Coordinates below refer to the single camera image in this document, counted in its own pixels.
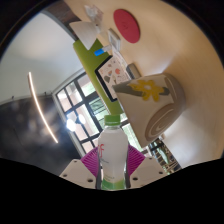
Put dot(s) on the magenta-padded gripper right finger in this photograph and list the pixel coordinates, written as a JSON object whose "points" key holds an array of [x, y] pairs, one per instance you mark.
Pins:
{"points": [[148, 170]]}

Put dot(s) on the large dark-framed grid window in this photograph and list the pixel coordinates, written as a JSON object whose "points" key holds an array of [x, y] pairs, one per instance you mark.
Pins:
{"points": [[76, 100]]}

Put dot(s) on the group of pendant lamps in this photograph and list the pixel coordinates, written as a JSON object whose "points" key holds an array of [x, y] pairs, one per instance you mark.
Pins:
{"points": [[71, 125]]}

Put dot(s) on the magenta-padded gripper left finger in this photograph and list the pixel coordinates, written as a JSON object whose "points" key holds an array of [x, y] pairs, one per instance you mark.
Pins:
{"points": [[78, 171]]}

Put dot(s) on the small white flat card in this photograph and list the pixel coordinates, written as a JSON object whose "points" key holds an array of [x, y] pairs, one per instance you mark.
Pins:
{"points": [[114, 39]]}

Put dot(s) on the black-framed sticker-covered tablet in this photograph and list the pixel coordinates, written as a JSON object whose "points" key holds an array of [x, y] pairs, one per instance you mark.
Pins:
{"points": [[111, 75]]}

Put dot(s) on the green-capped clear drink bottle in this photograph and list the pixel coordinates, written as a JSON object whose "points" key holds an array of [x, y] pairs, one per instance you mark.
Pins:
{"points": [[112, 153]]}

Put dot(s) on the white ceramic bowl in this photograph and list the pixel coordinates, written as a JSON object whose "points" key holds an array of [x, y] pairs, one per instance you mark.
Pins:
{"points": [[85, 33]]}

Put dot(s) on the long curved ceiling light strip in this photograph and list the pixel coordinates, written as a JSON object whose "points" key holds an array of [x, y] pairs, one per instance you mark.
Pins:
{"points": [[40, 106]]}

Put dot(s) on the flat round red coaster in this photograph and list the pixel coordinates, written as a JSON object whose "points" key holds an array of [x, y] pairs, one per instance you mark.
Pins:
{"points": [[126, 26]]}

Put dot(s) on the green upholstered bench backrest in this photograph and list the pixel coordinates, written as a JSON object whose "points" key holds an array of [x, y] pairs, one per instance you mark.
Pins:
{"points": [[88, 60]]}

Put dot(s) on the small clear plastic packet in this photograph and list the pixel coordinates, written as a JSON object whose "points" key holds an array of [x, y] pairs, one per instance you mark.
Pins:
{"points": [[93, 13]]}

